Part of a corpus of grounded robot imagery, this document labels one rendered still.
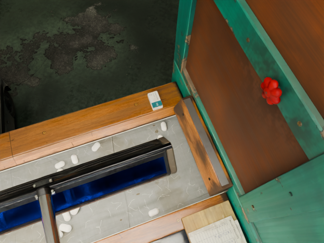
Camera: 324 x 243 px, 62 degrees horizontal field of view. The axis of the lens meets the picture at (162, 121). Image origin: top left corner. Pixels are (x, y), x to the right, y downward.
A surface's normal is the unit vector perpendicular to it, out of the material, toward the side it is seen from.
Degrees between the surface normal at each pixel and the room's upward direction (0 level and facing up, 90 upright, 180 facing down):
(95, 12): 0
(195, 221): 0
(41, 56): 0
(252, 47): 90
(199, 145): 67
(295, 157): 90
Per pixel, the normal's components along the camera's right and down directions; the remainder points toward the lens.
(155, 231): 0.02, -0.40
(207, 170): -0.85, 0.11
